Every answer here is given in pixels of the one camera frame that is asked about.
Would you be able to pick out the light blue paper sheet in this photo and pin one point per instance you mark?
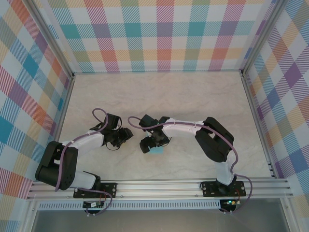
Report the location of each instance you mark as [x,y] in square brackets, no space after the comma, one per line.
[158,151]

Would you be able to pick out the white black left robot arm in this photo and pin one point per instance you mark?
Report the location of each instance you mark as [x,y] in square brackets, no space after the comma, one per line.
[84,145]

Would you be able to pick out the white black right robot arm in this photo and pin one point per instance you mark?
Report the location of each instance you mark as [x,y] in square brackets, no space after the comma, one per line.
[183,129]

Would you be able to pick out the small black circuit board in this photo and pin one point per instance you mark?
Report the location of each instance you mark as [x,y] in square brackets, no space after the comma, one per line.
[93,205]
[230,203]

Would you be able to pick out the grey metal shelf panel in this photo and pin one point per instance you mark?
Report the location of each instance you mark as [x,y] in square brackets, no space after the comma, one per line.
[157,222]

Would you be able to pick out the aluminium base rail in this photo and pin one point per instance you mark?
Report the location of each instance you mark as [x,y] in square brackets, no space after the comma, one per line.
[157,187]

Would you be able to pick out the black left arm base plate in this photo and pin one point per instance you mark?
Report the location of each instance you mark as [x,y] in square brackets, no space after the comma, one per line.
[108,188]

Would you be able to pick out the aluminium side rail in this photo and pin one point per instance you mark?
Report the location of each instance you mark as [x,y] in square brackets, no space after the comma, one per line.
[65,106]
[259,125]

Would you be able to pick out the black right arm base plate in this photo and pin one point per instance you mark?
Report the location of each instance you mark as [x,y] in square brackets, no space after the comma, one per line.
[210,188]

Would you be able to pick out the aluminium frame post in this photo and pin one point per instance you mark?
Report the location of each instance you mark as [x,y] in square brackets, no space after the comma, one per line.
[290,217]
[51,38]
[260,38]
[29,217]

